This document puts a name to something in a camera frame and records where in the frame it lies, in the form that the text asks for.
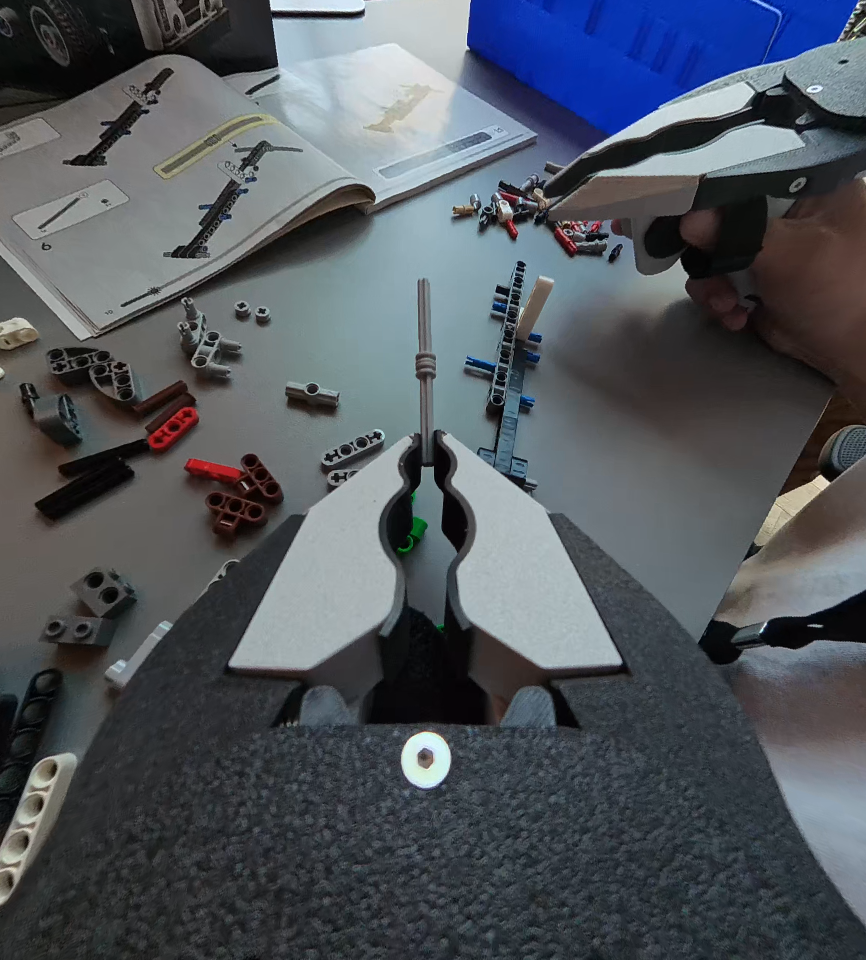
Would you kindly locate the grey lego axle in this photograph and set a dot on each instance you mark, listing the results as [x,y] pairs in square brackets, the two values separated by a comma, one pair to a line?
[424,337]

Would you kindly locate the person's right hand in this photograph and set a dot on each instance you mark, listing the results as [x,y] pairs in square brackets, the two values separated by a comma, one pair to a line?
[830,285]

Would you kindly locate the grey shoe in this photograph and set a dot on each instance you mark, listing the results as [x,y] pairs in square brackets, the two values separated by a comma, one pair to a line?
[849,450]

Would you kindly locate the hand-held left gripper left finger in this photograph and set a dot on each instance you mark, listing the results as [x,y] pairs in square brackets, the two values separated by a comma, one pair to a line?
[328,585]

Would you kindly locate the long lego beam assembly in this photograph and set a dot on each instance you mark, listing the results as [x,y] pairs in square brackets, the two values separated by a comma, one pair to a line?
[509,352]

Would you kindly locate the pile of small lego pins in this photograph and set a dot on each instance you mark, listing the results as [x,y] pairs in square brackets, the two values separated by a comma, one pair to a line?
[523,206]

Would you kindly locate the black lego set box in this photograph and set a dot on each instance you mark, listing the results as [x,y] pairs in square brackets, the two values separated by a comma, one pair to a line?
[103,37]

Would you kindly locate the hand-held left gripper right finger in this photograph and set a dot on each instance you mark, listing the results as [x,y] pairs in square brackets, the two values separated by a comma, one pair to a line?
[530,592]

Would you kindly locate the grey lego axle connector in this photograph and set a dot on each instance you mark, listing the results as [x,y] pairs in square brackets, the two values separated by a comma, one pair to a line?
[313,394]

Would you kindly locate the green lego connector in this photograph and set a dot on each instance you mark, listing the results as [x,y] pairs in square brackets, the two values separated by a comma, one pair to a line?
[412,536]

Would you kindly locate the blue storage bin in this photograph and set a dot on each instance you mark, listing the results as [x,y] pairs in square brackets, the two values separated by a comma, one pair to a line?
[627,52]

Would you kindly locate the lego instruction booklet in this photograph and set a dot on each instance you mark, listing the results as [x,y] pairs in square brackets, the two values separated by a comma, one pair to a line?
[178,187]

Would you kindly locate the white sheet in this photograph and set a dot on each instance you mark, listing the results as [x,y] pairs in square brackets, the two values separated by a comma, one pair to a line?
[316,6]

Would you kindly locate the thin grey lego liftarm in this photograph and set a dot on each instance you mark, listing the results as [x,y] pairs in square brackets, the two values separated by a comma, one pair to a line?
[341,478]
[354,450]

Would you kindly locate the white lego beam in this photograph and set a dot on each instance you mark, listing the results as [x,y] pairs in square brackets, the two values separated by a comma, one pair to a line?
[24,832]

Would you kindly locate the black lego axle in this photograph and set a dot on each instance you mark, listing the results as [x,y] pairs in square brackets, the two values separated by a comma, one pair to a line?
[103,457]
[84,491]

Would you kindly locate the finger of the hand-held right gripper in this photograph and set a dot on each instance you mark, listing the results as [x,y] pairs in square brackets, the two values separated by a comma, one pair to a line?
[627,195]
[672,124]

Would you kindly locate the dark grey lego panel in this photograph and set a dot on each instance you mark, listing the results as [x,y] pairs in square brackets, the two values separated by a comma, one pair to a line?
[77,364]
[116,382]

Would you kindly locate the thin red lego piece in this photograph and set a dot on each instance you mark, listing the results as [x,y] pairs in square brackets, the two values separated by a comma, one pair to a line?
[212,469]

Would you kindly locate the red lego liftarm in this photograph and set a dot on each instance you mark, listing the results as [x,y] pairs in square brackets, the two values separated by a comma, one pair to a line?
[173,430]

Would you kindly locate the grey lego pin connector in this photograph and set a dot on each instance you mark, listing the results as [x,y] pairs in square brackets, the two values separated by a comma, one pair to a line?
[191,326]
[215,356]

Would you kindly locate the light grey lego beam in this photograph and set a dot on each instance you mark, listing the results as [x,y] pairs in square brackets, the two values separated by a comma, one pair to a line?
[137,656]

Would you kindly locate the dark grey lego block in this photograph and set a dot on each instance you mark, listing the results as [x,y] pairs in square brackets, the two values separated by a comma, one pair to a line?
[107,592]

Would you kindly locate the grey lego connector block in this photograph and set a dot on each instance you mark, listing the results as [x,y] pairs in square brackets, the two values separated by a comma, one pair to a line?
[77,631]

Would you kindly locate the brown lego axle connector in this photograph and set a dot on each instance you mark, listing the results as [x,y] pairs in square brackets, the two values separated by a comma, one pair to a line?
[163,399]

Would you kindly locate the dark grey curved lego piece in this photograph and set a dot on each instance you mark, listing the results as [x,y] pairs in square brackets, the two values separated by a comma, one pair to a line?
[58,416]

